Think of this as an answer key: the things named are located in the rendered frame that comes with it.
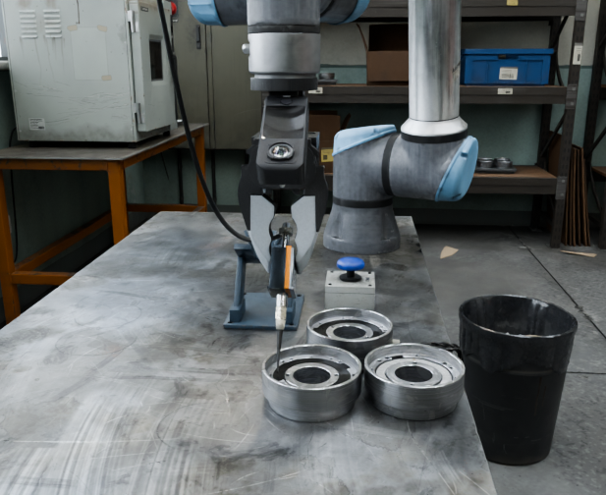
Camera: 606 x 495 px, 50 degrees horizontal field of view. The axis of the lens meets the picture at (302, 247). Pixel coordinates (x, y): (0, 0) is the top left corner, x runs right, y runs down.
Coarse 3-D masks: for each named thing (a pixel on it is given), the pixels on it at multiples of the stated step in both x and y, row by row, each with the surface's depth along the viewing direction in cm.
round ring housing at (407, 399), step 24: (384, 360) 72; (432, 360) 72; (456, 360) 70; (384, 384) 65; (408, 384) 66; (432, 384) 66; (456, 384) 65; (384, 408) 66; (408, 408) 64; (432, 408) 64
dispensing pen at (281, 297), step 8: (288, 224) 73; (280, 232) 73; (288, 232) 73; (288, 240) 73; (272, 248) 71; (280, 248) 71; (272, 256) 70; (280, 256) 70; (272, 264) 70; (280, 264) 70; (272, 272) 70; (280, 272) 70; (272, 280) 69; (280, 280) 69; (272, 288) 69; (280, 288) 69; (272, 296) 72; (280, 296) 70; (280, 304) 70; (280, 312) 70; (280, 320) 70; (280, 328) 69; (280, 336) 69; (280, 344) 69; (280, 352) 69
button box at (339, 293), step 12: (336, 276) 95; (360, 276) 94; (372, 276) 95; (336, 288) 91; (348, 288) 91; (360, 288) 90; (372, 288) 90; (336, 300) 91; (348, 300) 91; (360, 300) 91; (372, 300) 91
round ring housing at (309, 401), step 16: (288, 352) 72; (304, 352) 73; (320, 352) 73; (336, 352) 72; (272, 368) 70; (304, 368) 70; (320, 368) 70; (352, 368) 70; (272, 384) 65; (304, 384) 66; (320, 384) 66; (352, 384) 65; (272, 400) 65; (288, 400) 64; (304, 400) 63; (320, 400) 63; (336, 400) 64; (352, 400) 65; (288, 416) 65; (304, 416) 65; (320, 416) 65; (336, 416) 65
